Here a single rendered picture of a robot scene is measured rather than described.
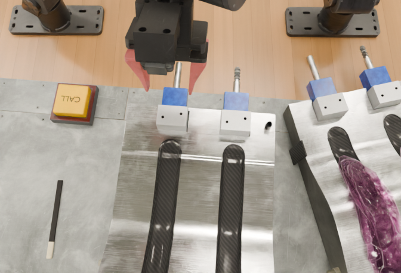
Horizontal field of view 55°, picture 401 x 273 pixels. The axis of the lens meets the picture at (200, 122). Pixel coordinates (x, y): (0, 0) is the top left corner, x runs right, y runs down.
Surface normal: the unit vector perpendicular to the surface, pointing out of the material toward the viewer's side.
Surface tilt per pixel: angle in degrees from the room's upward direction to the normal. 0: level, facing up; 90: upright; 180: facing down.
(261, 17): 0
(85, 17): 0
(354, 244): 15
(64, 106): 0
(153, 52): 60
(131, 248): 27
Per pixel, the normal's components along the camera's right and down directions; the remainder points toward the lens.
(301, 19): 0.00, -0.33
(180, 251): 0.04, -0.71
